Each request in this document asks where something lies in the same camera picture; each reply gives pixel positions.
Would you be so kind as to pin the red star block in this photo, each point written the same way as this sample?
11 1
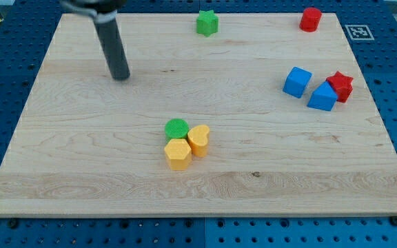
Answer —
342 85

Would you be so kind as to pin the yellow hexagon block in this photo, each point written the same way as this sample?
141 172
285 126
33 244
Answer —
178 154

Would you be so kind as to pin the white fiducial marker tag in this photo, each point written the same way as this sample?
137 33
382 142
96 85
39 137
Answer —
359 32

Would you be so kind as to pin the green star block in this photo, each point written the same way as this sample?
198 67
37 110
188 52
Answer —
207 23

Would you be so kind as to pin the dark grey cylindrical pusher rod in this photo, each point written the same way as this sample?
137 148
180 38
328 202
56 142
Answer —
112 46

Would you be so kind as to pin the green cylinder block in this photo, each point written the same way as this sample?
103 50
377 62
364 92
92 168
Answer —
176 128

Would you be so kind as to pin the blue pentagon house block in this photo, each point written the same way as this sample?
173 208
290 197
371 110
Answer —
323 97

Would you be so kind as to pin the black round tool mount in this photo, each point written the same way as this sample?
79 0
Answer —
92 8

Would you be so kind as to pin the blue cube block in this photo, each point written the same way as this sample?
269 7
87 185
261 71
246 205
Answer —
296 82

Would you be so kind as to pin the yellow heart block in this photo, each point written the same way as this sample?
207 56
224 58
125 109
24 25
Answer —
198 138

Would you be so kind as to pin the red cylinder block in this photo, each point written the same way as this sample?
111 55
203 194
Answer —
310 19

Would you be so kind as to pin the light wooden board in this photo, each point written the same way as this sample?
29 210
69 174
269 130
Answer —
87 146

